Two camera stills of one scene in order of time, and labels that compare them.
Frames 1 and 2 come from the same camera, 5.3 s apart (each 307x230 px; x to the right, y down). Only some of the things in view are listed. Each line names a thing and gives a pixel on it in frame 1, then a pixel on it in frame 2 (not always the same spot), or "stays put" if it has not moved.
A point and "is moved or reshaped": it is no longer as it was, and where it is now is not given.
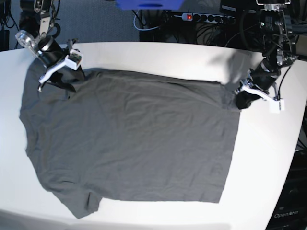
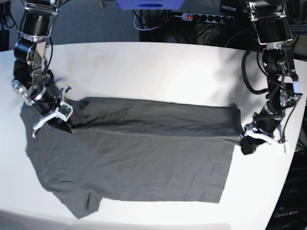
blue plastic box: x=150 y=5 stays put
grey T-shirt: x=120 y=135 is moved or reshaped
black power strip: x=208 y=18 stays put
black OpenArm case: x=290 y=211 stays put
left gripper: x=66 y=76 → x=61 y=124
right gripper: x=243 y=99 → x=248 y=144
